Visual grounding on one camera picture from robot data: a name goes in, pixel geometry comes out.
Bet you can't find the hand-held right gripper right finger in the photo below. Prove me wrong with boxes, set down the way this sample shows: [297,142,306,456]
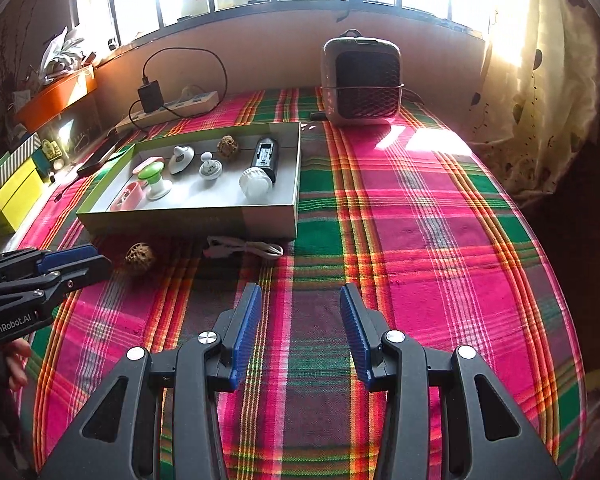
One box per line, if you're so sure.
[340,282,563,480]

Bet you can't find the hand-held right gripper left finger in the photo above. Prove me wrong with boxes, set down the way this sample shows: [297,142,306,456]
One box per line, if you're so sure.
[39,282,263,480]

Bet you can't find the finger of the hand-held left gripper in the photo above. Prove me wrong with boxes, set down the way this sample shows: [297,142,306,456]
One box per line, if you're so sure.
[0,254,114,313]
[0,243,99,286]

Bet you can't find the pink plastic clip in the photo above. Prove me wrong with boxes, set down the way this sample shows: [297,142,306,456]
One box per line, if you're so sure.
[132,156,166,178]
[109,182,147,211]

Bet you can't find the green-topped white massager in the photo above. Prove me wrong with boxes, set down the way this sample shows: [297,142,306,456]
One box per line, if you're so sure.
[137,161,173,202]

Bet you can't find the green cardboard box tray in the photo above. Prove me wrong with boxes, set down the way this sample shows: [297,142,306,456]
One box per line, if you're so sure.
[75,121,302,240]

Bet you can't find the white panda dome toy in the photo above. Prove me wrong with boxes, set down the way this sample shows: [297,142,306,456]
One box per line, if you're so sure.
[168,145,196,175]

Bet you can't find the clear jar with white lid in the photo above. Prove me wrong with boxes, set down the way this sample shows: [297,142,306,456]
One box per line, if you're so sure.
[238,167,273,200]

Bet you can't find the grey massager with white knob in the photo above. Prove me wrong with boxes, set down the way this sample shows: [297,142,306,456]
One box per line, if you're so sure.
[198,151,224,179]

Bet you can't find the person's left hand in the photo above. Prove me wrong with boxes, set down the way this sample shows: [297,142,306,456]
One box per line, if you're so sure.
[7,337,33,391]

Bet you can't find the yellow-green box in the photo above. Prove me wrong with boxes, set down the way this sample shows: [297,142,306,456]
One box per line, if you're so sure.
[0,157,48,236]

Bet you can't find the teal box with label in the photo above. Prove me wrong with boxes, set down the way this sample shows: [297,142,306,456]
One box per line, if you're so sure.
[32,140,65,178]

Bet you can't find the black phone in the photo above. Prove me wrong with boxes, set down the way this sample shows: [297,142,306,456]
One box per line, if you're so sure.
[76,130,133,177]

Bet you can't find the pink green plaid tablecloth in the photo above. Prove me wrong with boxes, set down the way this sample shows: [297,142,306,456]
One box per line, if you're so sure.
[17,87,588,480]

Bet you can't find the green white striped box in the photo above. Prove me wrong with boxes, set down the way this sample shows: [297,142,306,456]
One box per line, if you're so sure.
[0,135,42,211]

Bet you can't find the orange planter box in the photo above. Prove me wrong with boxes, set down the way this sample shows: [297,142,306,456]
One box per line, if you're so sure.
[14,66,98,133]

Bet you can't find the black rectangular device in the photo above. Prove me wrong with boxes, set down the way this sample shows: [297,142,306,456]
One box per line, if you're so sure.
[250,136,280,184]

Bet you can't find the black charger adapter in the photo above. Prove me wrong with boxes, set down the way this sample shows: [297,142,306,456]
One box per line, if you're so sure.
[137,80,162,113]

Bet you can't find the cream power strip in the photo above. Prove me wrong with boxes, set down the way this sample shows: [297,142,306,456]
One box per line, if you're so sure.
[115,91,220,131]

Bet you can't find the pale plant in planter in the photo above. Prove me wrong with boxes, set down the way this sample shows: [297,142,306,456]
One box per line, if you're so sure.
[37,25,98,83]

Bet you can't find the dried branches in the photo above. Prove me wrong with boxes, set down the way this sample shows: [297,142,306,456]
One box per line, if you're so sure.
[0,0,46,101]

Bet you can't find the grey portable space heater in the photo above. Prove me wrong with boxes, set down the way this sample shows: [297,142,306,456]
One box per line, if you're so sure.
[320,30,406,126]

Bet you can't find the cream patterned curtain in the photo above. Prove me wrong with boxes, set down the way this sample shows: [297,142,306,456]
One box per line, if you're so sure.
[467,0,600,201]

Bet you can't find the white coiled cable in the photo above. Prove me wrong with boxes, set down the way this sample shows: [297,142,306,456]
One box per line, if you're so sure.
[202,235,285,262]

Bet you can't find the black charger cable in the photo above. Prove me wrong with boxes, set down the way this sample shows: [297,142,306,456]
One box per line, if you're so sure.
[129,47,229,133]

